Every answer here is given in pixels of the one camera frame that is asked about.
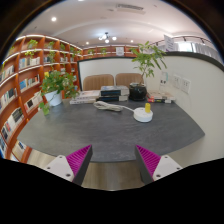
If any left tan chair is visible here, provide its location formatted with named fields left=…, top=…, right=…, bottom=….
left=83, top=74, right=114, bottom=91

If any tall plant in black pot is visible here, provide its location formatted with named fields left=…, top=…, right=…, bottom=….
left=129, top=42, right=167, bottom=101

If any orange wooden bookshelf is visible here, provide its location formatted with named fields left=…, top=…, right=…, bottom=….
left=0, top=34, right=134, bottom=162

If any dark book stack centre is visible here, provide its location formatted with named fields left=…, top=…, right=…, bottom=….
left=99, top=85, right=129, bottom=102

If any pothos plant in white pot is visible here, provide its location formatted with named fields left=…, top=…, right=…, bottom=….
left=39, top=70, right=78, bottom=115

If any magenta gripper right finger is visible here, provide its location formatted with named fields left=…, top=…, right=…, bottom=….
left=135, top=145, right=182, bottom=185

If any tan chair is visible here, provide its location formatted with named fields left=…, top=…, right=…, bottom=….
left=83, top=74, right=114, bottom=91
left=115, top=73, right=144, bottom=87

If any yellow charger plug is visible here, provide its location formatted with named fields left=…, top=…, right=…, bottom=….
left=145, top=103, right=151, bottom=113

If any white coiled power cable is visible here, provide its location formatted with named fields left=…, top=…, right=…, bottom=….
left=92, top=100, right=138, bottom=113

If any right tan chair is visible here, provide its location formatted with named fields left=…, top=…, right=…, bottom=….
left=115, top=73, right=144, bottom=87

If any white wall socket panel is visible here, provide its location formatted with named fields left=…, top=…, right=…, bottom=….
left=173, top=75, right=191, bottom=93

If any ceiling spot lamp cluster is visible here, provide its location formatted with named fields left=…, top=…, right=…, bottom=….
left=99, top=32, right=117, bottom=43

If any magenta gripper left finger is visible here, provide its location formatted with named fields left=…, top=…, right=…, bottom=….
left=45, top=145, right=93, bottom=186

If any white sign on partition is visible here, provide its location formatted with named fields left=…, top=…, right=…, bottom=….
left=164, top=35, right=175, bottom=52

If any book stack right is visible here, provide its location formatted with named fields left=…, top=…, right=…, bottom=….
left=147, top=91, right=175, bottom=103

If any round white power socket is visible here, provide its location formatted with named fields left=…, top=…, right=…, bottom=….
left=133, top=107, right=153, bottom=123

